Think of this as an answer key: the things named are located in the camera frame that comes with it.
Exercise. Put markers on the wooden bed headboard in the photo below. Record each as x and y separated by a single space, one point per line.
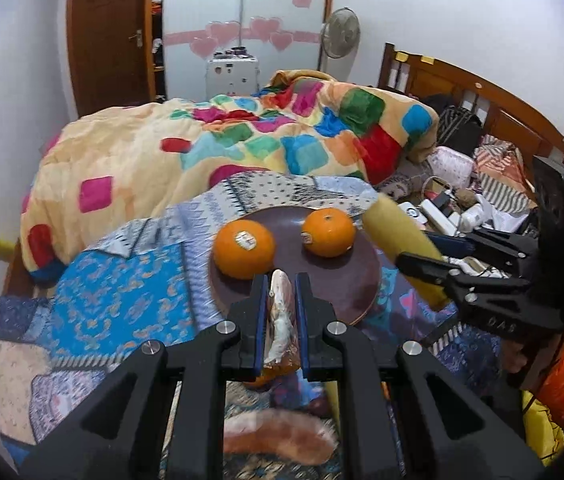
501 113

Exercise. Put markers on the brown wooden door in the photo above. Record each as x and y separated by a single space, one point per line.
108 53

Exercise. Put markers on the white grey box device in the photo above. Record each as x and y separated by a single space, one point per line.
232 75

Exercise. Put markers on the colourful patchwork blanket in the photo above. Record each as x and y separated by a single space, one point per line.
124 163

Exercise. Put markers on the large orange with sticker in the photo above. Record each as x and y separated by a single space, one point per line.
243 248

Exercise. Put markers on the large orange on plate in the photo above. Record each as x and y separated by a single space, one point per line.
328 232

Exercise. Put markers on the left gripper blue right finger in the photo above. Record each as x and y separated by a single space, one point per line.
303 294

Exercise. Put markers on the blue patterned patchwork cloth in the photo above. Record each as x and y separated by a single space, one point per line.
149 279

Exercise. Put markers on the white wardrobe with hearts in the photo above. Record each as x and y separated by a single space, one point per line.
281 34

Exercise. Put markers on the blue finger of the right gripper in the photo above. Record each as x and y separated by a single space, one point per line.
451 246
425 269

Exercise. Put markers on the dark brown round plate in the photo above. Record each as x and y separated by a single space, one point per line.
350 281

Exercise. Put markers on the small tangerine near plate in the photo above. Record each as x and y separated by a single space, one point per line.
261 381

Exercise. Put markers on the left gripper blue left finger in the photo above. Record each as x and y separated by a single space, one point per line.
261 327

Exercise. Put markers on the standing electric fan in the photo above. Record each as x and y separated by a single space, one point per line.
340 35

